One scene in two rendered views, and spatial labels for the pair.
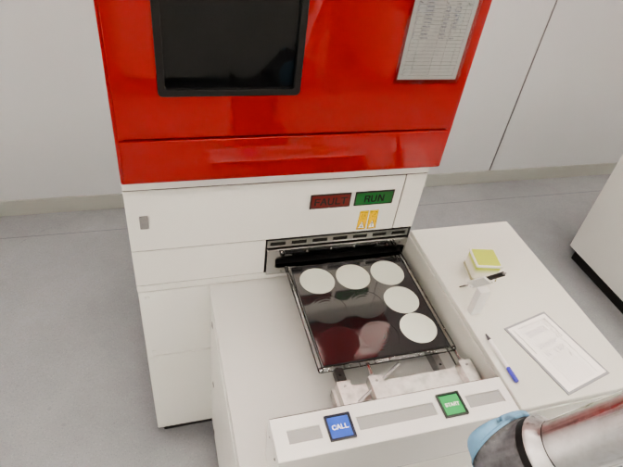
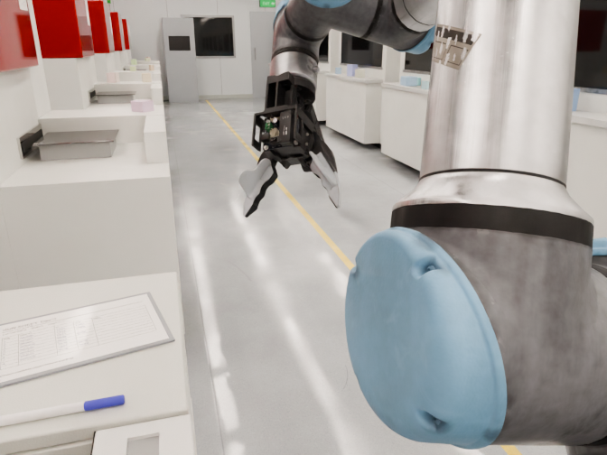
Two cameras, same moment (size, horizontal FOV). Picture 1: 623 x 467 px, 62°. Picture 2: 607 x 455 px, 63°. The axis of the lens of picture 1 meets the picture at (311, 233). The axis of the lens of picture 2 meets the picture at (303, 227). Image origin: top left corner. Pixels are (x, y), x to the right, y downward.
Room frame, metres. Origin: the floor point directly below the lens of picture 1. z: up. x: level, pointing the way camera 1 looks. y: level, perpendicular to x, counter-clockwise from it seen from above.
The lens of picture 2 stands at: (0.52, -0.11, 1.32)
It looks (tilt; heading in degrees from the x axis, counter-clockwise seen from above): 20 degrees down; 275
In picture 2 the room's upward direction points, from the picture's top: straight up
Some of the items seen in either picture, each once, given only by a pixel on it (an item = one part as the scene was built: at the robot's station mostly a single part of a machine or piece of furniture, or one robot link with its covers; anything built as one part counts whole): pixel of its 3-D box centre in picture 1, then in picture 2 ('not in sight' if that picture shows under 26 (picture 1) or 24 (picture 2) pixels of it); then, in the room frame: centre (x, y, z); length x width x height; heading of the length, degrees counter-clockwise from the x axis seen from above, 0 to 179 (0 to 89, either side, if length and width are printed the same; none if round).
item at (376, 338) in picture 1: (365, 305); not in sight; (0.98, -0.18, 0.90); 0.34 x 0.34 x 0.01; 21
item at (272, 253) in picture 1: (336, 254); not in sight; (1.17, -0.09, 0.89); 0.44 x 0.02 x 0.10; 111
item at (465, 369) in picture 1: (469, 375); not in sight; (0.80, -0.44, 0.89); 0.08 x 0.03 x 0.03; 21
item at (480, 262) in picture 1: (482, 265); not in sight; (1.10, -0.48, 1.00); 0.07 x 0.07 x 0.07; 9
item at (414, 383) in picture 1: (406, 394); not in sight; (0.74, -0.29, 0.87); 0.36 x 0.08 x 0.03; 111
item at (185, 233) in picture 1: (282, 224); not in sight; (1.12, 0.08, 1.02); 0.82 x 0.03 x 0.40; 111
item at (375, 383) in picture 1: (379, 392); not in sight; (0.71, -0.21, 0.89); 0.08 x 0.03 x 0.03; 21
